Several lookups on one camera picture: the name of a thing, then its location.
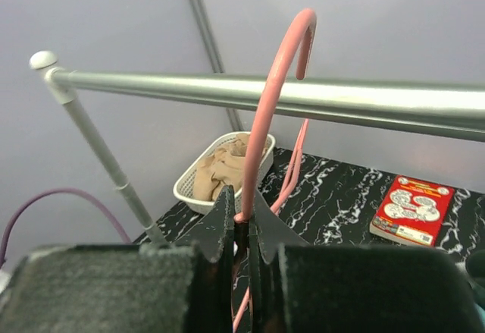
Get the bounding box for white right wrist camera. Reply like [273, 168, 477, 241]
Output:
[0, 269, 11, 293]

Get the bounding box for teal headphones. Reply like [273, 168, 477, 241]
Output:
[465, 250, 485, 322]

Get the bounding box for beige t shirt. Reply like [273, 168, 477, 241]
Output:
[192, 133, 249, 202]

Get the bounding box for pink wire hanger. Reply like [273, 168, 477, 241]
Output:
[233, 8, 317, 332]

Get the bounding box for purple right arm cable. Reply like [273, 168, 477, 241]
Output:
[0, 187, 133, 265]

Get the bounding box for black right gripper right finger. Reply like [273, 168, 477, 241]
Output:
[249, 193, 484, 332]

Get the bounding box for white plastic basket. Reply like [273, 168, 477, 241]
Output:
[173, 130, 277, 215]

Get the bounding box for white and silver clothes rack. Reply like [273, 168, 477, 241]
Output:
[30, 51, 484, 239]

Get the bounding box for red book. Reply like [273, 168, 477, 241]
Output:
[369, 175, 455, 247]

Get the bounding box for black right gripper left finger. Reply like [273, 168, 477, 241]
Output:
[1, 187, 235, 332]

